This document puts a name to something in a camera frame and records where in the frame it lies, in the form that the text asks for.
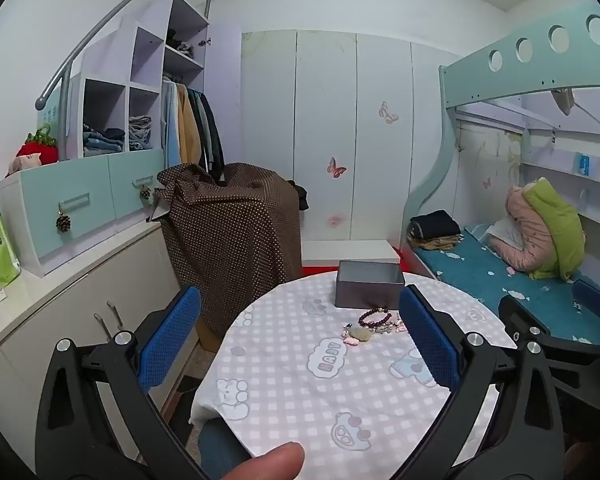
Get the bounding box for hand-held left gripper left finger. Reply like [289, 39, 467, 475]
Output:
[35, 286, 211, 480]

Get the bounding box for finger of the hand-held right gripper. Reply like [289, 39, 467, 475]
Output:
[571, 279, 600, 346]
[498, 295, 600, 406]

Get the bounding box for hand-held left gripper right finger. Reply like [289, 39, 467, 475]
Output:
[398, 284, 566, 480]

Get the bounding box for grey metal box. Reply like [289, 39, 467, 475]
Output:
[335, 260, 406, 310]

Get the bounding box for blue printed bed sheet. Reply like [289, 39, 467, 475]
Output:
[412, 222, 600, 348]

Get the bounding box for pink padded jacket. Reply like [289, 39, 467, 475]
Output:
[489, 185, 553, 273]

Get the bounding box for red mat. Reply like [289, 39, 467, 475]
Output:
[300, 255, 433, 278]

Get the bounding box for white pillow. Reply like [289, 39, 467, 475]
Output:
[485, 217, 526, 251]

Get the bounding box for green padded jacket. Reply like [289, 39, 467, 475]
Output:
[522, 177, 586, 281]

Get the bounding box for folded khaki clothes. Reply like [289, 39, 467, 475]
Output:
[407, 234, 463, 251]

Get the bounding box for beige low cabinet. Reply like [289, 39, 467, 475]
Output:
[0, 220, 201, 411]

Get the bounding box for brown dotted cloth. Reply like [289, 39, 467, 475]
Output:
[156, 162, 303, 336]

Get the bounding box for folded dark clothes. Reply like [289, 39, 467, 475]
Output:
[409, 210, 463, 241]

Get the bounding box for white low platform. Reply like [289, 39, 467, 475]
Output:
[301, 240, 401, 267]

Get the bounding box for person's leg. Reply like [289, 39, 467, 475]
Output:
[198, 419, 253, 480]

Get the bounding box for pink checked tablecloth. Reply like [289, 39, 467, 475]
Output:
[190, 274, 511, 480]

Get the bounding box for white bed shelf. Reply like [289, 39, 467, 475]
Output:
[522, 160, 600, 233]

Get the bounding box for teal drawer cabinet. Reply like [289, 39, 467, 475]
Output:
[0, 149, 166, 278]

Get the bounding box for black garment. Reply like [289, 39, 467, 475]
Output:
[286, 180, 308, 211]

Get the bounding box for folded blue jeans stack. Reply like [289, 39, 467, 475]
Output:
[82, 122, 127, 158]

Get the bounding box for folded grey clothes stack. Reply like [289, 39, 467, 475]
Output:
[127, 115, 153, 152]

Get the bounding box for tan hanging coat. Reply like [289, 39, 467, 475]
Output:
[175, 82, 203, 167]

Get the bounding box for dark hanging jackets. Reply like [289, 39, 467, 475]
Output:
[187, 87, 226, 181]

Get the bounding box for light blue hanging shirt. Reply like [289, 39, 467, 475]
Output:
[160, 80, 181, 171]

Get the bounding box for white wardrobe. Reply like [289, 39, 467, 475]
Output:
[240, 30, 461, 243]

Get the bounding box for pink plush toy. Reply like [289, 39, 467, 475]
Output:
[5, 152, 43, 178]

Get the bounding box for red strawberry plush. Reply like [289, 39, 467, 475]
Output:
[16, 127, 61, 166]

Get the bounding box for white cubby shelf unit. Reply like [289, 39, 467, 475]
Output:
[62, 0, 216, 161]

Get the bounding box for grey metal handrail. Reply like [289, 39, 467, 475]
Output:
[35, 0, 218, 111]

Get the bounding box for red bead bracelet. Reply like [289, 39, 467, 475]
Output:
[358, 307, 393, 328]

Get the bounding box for teal bunk bed frame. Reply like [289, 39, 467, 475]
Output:
[405, 2, 600, 281]

